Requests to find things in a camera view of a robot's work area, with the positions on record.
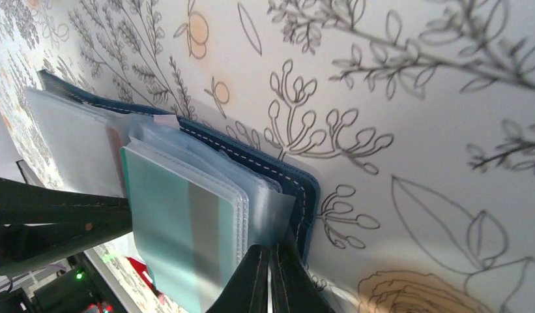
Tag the dark blue card holder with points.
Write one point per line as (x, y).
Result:
(86, 133)

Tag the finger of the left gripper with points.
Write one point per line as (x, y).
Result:
(39, 226)

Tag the red card upper stack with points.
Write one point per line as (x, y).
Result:
(143, 273)

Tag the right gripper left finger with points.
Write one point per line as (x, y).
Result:
(247, 289)

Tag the floral patterned table mat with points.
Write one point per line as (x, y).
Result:
(417, 119)

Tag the teal card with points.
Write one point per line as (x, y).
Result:
(189, 226)

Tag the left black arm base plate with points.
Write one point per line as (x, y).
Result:
(73, 284)

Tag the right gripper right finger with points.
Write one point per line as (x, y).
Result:
(292, 289)

